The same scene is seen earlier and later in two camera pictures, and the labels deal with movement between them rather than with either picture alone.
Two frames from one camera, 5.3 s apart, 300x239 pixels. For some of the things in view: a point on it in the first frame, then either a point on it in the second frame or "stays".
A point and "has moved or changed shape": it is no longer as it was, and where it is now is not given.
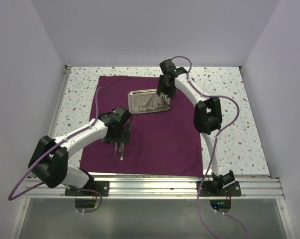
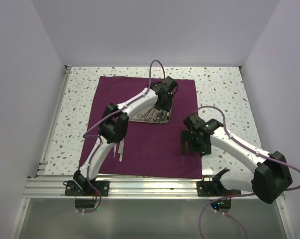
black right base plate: x=208 y=189 stays
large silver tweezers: x=121 y=150 stays
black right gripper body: x=166 y=89 → x=195 y=145
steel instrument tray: x=143 y=101 has moved or changed shape
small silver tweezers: x=116 y=144 stays
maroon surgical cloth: x=161 y=143 stays
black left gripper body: x=121 y=136 → x=167 y=104
